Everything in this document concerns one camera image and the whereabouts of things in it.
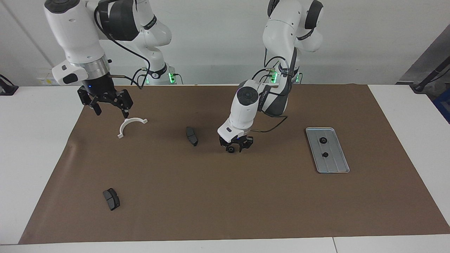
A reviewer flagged silver metal tray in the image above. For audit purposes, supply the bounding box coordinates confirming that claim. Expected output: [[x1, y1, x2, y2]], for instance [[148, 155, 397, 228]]
[[305, 127, 351, 174]]

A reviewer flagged dark grey brake pad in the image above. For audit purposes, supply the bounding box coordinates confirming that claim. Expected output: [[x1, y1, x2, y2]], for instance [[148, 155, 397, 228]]
[[185, 126, 198, 147], [103, 188, 121, 211]]

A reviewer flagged brown table mat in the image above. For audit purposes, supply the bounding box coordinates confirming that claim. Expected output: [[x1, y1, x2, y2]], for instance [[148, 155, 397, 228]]
[[18, 84, 450, 245]]

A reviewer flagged black clamp base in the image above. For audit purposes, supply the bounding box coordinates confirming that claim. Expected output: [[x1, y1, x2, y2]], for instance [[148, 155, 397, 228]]
[[0, 74, 19, 96]]

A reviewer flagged black pole stand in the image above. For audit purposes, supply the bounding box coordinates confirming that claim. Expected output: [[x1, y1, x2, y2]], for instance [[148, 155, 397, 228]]
[[411, 56, 450, 93]]

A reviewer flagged blue crate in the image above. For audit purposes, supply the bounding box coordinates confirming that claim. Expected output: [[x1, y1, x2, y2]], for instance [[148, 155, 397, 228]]
[[432, 88, 450, 123]]

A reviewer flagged grey slanted panel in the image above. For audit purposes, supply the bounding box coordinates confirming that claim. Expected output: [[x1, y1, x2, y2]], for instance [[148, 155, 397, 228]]
[[397, 25, 450, 85]]

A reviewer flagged white curved plastic bracket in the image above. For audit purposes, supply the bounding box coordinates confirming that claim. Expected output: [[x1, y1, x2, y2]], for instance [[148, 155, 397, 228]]
[[117, 118, 148, 139]]

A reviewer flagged black base cable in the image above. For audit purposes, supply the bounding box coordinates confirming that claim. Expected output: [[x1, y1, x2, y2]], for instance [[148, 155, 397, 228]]
[[131, 69, 148, 86]]

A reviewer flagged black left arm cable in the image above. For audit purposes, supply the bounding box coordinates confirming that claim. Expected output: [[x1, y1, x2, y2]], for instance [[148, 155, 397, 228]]
[[250, 46, 299, 133]]

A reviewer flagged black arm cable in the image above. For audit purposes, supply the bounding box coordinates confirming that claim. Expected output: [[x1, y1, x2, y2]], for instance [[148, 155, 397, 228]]
[[250, 46, 299, 133], [93, 0, 152, 90]]

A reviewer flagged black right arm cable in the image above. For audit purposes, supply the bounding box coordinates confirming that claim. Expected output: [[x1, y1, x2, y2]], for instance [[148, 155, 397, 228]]
[[93, 0, 152, 90]]

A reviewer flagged white wall socket box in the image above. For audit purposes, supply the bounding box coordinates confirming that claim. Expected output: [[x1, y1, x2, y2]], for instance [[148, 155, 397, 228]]
[[36, 68, 72, 86]]

